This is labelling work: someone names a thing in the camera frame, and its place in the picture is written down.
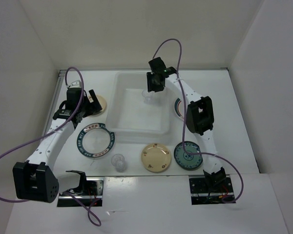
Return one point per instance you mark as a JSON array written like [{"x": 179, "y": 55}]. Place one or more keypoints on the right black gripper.
[{"x": 150, "y": 86}]

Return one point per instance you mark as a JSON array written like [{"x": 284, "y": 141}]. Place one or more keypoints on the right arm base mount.
[{"x": 201, "y": 194}]

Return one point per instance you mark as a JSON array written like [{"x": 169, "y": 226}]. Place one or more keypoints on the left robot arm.
[{"x": 34, "y": 178}]

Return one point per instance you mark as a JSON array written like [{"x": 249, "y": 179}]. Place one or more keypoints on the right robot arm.
[{"x": 198, "y": 118}]

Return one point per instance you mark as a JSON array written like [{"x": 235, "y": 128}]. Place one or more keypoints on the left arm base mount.
[{"x": 91, "y": 190}]

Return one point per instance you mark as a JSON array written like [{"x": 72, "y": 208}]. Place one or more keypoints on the clear plastic cup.
[
  {"x": 149, "y": 97},
  {"x": 118, "y": 161}
]

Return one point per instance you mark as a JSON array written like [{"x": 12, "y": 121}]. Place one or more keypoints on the dark green rimmed white plate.
[{"x": 95, "y": 140}]

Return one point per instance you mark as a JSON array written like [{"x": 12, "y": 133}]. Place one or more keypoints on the clear plastic bin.
[{"x": 129, "y": 115}]

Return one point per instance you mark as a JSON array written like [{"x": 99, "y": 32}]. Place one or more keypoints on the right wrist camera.
[{"x": 157, "y": 65}]

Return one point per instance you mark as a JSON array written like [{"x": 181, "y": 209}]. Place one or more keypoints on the small cream bowl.
[{"x": 93, "y": 106}]

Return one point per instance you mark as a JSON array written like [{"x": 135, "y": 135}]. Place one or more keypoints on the green red striped white plate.
[{"x": 179, "y": 109}]

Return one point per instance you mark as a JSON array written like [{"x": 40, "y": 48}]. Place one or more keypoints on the blue patterned plate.
[{"x": 186, "y": 160}]

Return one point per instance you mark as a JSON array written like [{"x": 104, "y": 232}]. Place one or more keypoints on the cream patterned plate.
[{"x": 156, "y": 157}]

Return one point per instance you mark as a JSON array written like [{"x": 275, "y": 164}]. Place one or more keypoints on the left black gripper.
[{"x": 94, "y": 106}]

